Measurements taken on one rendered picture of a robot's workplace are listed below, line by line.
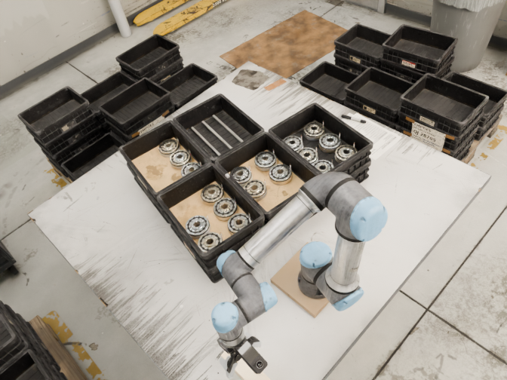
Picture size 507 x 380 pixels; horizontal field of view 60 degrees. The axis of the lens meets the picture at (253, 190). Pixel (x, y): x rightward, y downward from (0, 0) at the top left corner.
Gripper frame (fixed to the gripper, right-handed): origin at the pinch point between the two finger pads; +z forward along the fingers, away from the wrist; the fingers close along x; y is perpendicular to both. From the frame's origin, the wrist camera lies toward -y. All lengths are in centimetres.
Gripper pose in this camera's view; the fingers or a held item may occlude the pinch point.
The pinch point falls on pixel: (246, 362)
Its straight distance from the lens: 155.8
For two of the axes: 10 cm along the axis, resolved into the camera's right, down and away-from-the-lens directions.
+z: 1.3, 6.4, 7.6
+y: -7.1, -4.8, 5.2
